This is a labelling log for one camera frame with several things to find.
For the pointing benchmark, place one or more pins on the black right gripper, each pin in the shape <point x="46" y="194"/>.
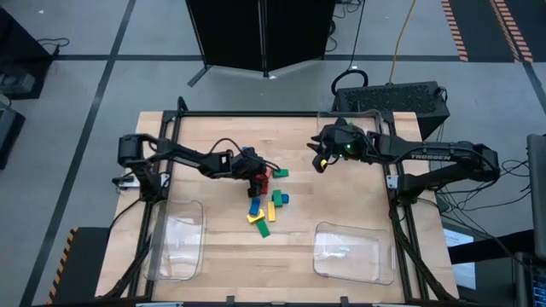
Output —
<point x="347" y="145"/>

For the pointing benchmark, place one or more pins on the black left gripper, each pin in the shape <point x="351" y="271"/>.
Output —
<point x="249" y="164"/>

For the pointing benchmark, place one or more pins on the blue wedge wooden block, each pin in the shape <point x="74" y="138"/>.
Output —
<point x="285" y="198"/>

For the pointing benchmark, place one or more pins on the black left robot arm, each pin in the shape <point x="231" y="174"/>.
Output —
<point x="187" y="155"/>

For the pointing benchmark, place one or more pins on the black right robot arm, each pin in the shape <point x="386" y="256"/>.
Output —
<point x="431" y="151"/>

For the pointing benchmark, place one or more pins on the red arch wooden block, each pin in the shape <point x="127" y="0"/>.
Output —
<point x="261" y="177"/>

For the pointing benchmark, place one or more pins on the blue arch wooden block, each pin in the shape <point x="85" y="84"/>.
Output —
<point x="254" y="206"/>

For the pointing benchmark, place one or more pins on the yellow arch wooden block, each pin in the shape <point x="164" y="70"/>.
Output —
<point x="255" y="218"/>

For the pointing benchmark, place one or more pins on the clear plastic bin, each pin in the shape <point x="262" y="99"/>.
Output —
<point x="375" y="121"/>
<point x="175" y="243"/>
<point x="354" y="256"/>

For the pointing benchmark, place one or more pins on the black perforated computer case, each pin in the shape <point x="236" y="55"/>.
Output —
<point x="392" y="98"/>

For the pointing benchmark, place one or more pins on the black partition screen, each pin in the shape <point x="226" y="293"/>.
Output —
<point x="256" y="34"/>

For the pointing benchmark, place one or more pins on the black mat yellow hazard stripes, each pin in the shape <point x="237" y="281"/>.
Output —
<point x="85" y="264"/>

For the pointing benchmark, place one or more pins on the white paper sheet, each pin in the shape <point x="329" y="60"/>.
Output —
<point x="462" y="273"/>

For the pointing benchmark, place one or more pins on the black mat orange stripes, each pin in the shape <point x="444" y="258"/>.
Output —
<point x="535" y="25"/>
<point x="478" y="30"/>

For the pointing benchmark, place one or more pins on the grey monitor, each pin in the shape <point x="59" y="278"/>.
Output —
<point x="538" y="192"/>

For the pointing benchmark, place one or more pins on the dark grey equipment case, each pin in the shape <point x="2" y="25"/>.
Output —
<point x="8" y="132"/>

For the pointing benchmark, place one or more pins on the black floor platform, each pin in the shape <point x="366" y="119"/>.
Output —
<point x="21" y="51"/>

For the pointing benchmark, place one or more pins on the black table frame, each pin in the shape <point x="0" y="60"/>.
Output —
<point x="256" y="113"/>

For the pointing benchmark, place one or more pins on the white frame bracket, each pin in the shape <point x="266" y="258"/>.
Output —
<point x="391" y="182"/>
<point x="128" y="182"/>

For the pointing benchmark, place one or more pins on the black table edge bracket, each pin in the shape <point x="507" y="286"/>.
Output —
<point x="230" y="300"/>
<point x="344" y="300"/>

